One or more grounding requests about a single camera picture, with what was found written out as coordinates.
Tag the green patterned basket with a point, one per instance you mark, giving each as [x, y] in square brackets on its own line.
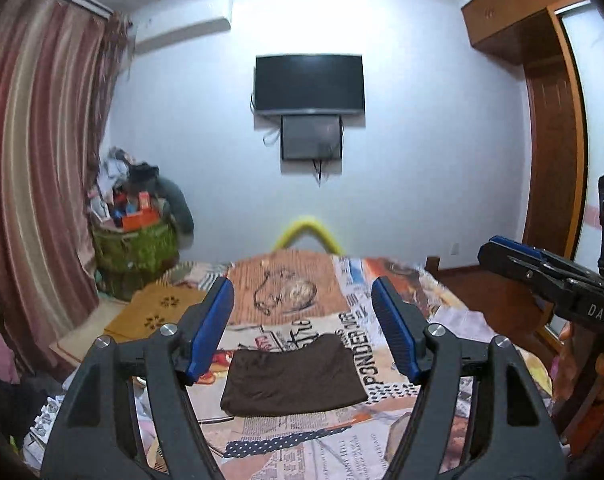
[132, 260]

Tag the small black monitor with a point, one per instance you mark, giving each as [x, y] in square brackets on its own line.
[312, 137]

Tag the newspaper print blanket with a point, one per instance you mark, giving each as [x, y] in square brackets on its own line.
[302, 442]

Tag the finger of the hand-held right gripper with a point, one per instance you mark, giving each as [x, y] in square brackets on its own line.
[557, 295]
[547, 259]

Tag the wall mounted black television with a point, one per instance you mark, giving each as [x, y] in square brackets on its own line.
[309, 84]

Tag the dark cloth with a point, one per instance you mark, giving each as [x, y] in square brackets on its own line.
[12, 410]

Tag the brown shirt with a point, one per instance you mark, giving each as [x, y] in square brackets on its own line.
[292, 380]

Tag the yellow hoop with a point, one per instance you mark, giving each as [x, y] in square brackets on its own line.
[307, 230]

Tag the orange box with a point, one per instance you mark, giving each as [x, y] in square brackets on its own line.
[139, 221]

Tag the pile of mixed clutter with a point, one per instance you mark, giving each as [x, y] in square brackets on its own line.
[119, 185]

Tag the wooden board with flower cutouts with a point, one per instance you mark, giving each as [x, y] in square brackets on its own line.
[152, 310]

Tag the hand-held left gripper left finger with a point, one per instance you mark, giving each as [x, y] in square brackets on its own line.
[209, 325]

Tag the person's right hand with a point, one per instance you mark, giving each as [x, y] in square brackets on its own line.
[568, 335]

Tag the grey green cloth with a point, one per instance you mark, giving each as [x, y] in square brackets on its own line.
[177, 205]

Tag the striped pink curtain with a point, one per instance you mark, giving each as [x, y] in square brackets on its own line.
[37, 160]

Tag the wooden bed frame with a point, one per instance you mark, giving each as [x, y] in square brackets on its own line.
[432, 264]

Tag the white air conditioner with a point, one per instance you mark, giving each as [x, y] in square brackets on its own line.
[182, 22]

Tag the wooden wardrobe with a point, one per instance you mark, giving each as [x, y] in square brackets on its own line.
[547, 135]

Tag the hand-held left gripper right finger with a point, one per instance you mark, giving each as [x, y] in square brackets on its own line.
[394, 325]

